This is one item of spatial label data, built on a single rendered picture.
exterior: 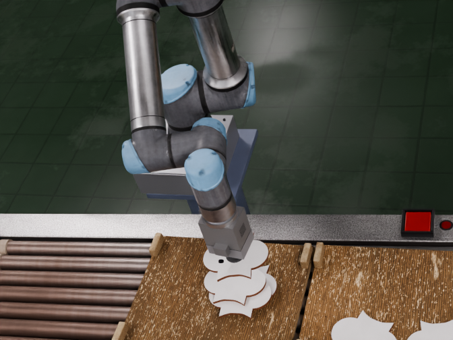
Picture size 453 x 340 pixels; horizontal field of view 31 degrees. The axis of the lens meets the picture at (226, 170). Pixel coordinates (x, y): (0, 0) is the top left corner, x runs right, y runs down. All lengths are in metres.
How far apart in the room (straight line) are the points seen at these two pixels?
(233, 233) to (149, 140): 0.26
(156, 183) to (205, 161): 0.68
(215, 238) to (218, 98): 0.50
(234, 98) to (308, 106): 1.67
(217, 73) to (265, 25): 2.29
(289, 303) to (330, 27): 2.51
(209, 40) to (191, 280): 0.58
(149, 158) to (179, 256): 0.41
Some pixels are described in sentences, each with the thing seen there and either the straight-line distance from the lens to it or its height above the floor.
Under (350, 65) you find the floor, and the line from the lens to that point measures 3.93.
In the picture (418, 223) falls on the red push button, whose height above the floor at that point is 0.93.
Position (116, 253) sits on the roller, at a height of 0.91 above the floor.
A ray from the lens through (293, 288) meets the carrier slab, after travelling 1.90.
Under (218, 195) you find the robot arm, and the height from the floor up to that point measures 1.30.
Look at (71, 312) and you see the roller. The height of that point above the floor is 0.92.
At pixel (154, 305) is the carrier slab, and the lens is 1.96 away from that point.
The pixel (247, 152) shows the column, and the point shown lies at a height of 0.87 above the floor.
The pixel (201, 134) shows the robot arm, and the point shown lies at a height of 1.35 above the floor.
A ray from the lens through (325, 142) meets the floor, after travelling 3.56.
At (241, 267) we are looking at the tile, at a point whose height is 1.07.
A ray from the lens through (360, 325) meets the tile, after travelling 1.81.
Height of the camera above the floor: 2.45
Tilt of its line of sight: 44 degrees down
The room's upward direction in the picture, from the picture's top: 18 degrees counter-clockwise
